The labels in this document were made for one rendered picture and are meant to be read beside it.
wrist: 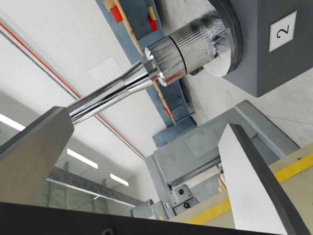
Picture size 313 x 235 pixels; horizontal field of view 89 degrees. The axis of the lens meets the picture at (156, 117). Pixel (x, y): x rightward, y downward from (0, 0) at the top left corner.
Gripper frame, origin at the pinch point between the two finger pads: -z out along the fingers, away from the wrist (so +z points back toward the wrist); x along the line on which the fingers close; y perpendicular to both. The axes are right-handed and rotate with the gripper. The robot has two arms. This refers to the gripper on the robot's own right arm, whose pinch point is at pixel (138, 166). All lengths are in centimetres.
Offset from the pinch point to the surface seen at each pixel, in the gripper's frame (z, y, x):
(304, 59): -12.0, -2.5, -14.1
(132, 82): -10.4, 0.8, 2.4
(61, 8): -375, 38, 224
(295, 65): -11.6, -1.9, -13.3
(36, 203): -196, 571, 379
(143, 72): -10.8, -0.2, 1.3
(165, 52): -11.4, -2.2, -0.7
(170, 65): -10.9, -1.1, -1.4
